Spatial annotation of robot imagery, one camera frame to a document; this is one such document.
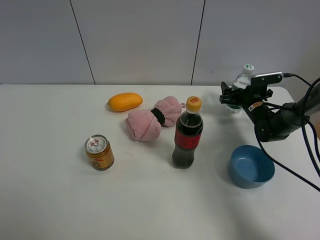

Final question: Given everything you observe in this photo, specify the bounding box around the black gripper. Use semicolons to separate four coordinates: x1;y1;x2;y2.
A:
219;78;273;118

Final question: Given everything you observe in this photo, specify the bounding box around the clear water bottle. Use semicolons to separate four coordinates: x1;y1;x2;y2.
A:
225;64;255;116

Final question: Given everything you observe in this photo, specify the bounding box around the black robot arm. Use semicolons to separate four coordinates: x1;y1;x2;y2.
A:
219;72;320;143

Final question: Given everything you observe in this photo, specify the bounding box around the dark cola bottle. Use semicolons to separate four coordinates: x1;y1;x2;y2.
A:
172;96;204;169

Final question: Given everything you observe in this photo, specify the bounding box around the blue bowl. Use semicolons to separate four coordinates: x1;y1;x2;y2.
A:
228;145;275;189

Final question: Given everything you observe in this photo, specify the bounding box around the pink rolled towel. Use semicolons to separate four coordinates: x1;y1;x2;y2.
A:
124;96;186;142

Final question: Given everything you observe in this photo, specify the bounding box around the yellow mango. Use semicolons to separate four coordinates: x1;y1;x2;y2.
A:
107;92;143;112

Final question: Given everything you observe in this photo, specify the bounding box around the gold drink can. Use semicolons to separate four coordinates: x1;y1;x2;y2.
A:
84;134;115;171

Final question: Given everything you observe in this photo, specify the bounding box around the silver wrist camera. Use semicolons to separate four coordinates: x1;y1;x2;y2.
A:
250;71;284;80

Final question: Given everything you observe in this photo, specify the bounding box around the black cable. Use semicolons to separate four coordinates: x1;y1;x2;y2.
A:
254;72;320;193

